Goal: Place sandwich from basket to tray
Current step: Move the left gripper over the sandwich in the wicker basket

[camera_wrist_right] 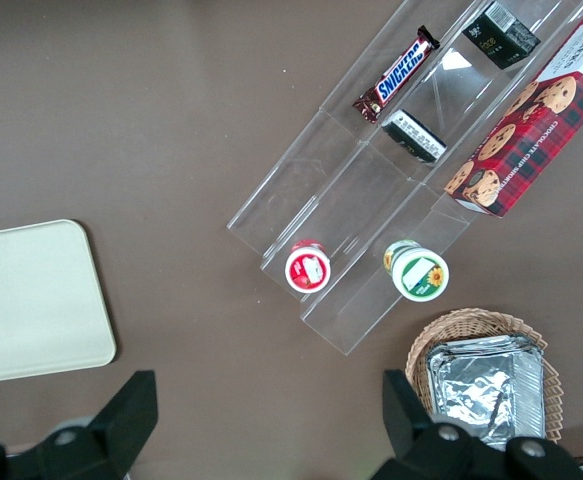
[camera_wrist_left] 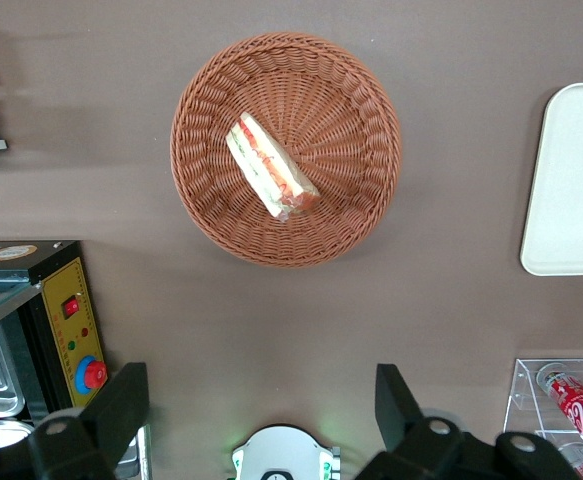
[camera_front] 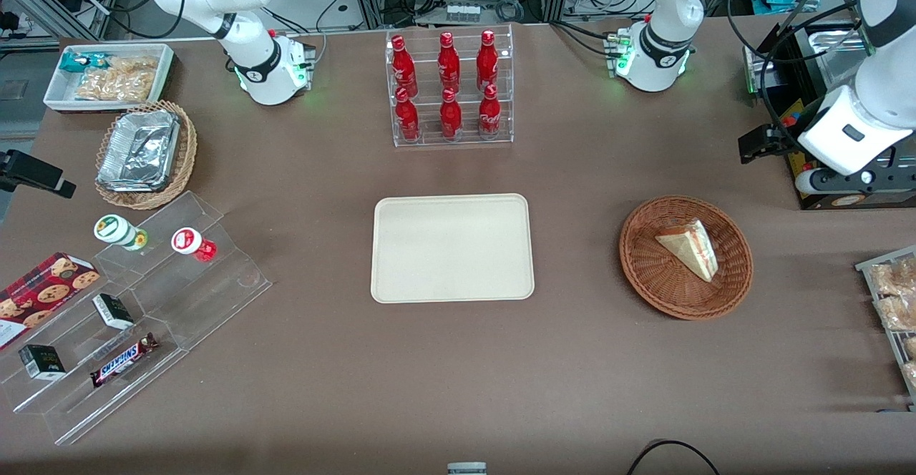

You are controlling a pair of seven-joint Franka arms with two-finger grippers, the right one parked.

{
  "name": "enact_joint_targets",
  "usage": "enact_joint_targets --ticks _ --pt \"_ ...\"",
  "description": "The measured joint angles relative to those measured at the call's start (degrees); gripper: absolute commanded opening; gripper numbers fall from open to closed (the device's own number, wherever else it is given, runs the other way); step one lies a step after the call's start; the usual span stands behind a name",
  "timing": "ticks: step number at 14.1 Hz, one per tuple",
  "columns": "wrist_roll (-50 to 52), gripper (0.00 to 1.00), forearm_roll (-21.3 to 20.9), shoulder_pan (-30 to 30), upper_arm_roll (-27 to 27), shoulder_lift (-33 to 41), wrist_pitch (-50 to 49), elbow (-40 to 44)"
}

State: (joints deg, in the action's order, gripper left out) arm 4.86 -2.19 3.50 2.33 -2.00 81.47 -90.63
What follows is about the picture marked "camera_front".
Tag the red cola bottle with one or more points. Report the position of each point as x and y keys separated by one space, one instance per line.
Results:
x=489 y=114
x=407 y=119
x=449 y=64
x=451 y=117
x=487 y=60
x=403 y=67

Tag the triangle sandwich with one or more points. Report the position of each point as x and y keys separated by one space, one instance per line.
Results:
x=690 y=250

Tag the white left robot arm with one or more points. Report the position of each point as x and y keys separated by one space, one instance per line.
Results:
x=665 y=3

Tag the bagged bread pastry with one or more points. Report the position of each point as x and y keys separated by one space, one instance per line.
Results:
x=898 y=278
x=912 y=373
x=902 y=314
x=911 y=346

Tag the teal snack packet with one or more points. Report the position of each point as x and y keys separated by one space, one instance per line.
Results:
x=75 y=60

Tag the clear acrylic step riser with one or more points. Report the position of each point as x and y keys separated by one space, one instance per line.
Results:
x=71 y=418
x=215 y=296

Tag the clear acrylic bottle rack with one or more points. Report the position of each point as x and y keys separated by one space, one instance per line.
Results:
x=501 y=53

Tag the brown wicker basket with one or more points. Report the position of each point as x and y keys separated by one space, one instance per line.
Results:
x=665 y=289

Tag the black camera device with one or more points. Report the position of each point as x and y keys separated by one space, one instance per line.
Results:
x=28 y=171

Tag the small grey box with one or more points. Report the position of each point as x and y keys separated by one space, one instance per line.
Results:
x=466 y=469

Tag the light wicker basket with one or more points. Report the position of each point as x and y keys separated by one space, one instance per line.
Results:
x=187 y=146

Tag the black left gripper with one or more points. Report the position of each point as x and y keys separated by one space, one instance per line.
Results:
x=786 y=139

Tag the white power strip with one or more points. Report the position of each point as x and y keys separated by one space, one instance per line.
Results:
x=461 y=11

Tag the stack of foil trays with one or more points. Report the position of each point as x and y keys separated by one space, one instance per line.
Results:
x=136 y=149

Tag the white rectangular snack bin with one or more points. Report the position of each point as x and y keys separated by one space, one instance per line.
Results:
x=57 y=92

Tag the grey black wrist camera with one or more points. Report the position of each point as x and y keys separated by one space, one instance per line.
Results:
x=859 y=178

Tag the small black box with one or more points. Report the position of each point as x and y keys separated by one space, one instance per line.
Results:
x=113 y=310
x=41 y=362

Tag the beige plastic tray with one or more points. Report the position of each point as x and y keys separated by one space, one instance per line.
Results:
x=452 y=248

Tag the steel warmer pan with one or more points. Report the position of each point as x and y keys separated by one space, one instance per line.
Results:
x=837 y=53

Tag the green lid yogurt cup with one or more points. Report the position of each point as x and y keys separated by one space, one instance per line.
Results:
x=114 y=229

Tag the black food warmer cabinet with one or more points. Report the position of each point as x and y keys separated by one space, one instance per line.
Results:
x=859 y=202

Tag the clear bag of crackers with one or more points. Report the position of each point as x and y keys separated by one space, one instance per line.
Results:
x=114 y=87
x=136 y=64

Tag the tray of wrapped bread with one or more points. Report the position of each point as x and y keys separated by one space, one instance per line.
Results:
x=867 y=265

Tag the red cookie box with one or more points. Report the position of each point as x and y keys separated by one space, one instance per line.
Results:
x=43 y=292

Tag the snickers chocolate bar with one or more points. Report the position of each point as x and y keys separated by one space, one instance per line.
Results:
x=122 y=360

